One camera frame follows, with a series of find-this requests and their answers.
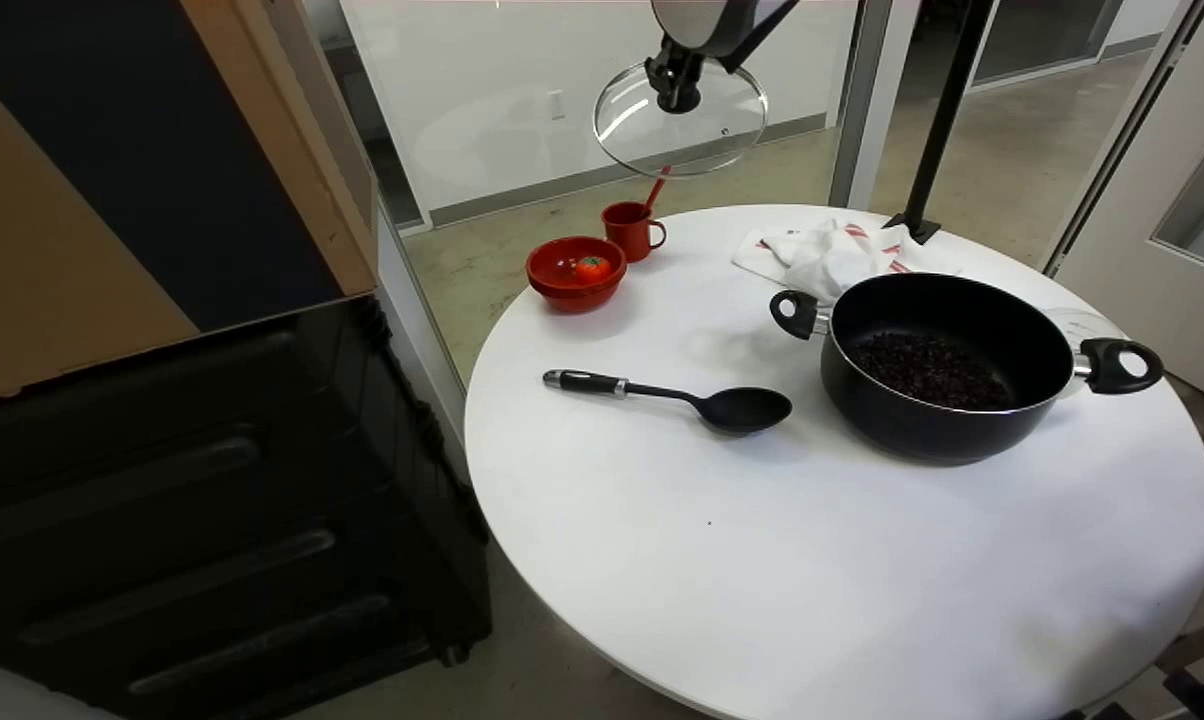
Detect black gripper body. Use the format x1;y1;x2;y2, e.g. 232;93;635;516
640;33;711;98

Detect glass lid with black knob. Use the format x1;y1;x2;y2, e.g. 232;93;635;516
588;58;776;184

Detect black plastic serving spoon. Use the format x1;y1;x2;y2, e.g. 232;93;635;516
541;366;797;446

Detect red cup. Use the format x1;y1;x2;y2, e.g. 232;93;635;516
597;199;671;269

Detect red bowl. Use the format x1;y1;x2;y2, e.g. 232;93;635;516
523;232;631;320

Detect dark brown beans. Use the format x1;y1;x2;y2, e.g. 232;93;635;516
842;325;1023;411

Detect white door with window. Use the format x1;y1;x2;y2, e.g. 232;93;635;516
1043;0;1204;416

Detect black drawer cabinet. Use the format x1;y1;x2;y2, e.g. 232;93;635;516
0;295;497;720

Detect grey door frame post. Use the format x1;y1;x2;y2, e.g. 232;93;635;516
826;0;929;214

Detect black camera stand pole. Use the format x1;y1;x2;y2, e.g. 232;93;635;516
884;0;1004;248

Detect black two-handled pot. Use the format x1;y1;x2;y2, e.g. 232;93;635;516
762;269;1169;468

